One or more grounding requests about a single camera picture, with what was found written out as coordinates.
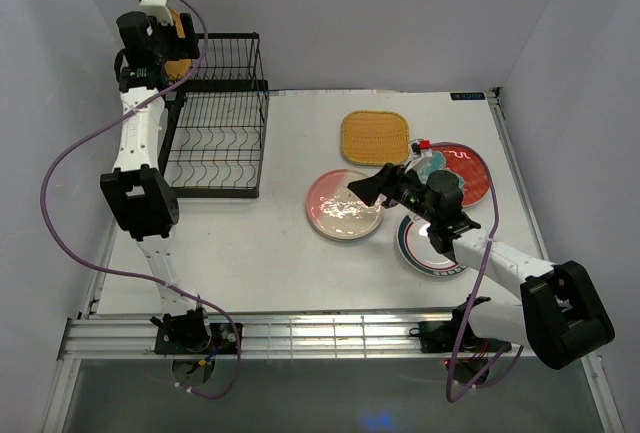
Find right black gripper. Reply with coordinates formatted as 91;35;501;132
348;161;439;225

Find orange round woven plate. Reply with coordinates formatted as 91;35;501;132
163;6;195;82

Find orange square woven tray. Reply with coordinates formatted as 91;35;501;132
341;110;409;166

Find red and teal floral plate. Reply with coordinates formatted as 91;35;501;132
414;146;490;208

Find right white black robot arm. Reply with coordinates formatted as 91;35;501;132
348;164;615;370

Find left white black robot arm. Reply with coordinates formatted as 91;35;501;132
100;0;212;353

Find pink and cream ceramic plate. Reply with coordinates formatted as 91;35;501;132
305;169;385;242

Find white plate with green rim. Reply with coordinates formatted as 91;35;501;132
395;215;466;278

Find blue table label sticker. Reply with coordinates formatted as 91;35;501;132
450;92;486;101

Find black wire dish rack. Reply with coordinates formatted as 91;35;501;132
159;32;269;199

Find aluminium frame rail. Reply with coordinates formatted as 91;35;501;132
59;312;450;360

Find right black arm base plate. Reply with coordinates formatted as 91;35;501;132
409;321;512;353

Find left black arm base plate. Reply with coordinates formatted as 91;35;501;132
153;323;243;356

